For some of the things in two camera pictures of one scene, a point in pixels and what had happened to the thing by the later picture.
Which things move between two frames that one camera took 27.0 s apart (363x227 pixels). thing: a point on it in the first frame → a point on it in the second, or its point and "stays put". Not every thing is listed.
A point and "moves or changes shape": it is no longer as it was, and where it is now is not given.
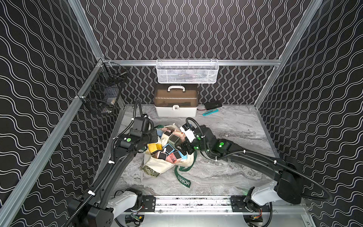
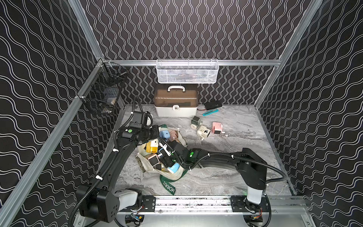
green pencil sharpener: [173, 139] → [195, 122]
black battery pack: [212, 105] stays put
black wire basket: [100, 93] stays put
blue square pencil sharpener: [169, 148] moves or changes shape
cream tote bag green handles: [153, 165] moves or changes shape
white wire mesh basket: [187, 71] stays put
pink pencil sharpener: [171, 158] moves or changes shape
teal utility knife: [210, 112] stays put
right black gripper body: [194, 145] → [169, 160]
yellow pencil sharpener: [154, 147] stays put
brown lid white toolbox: [176, 100] stays put
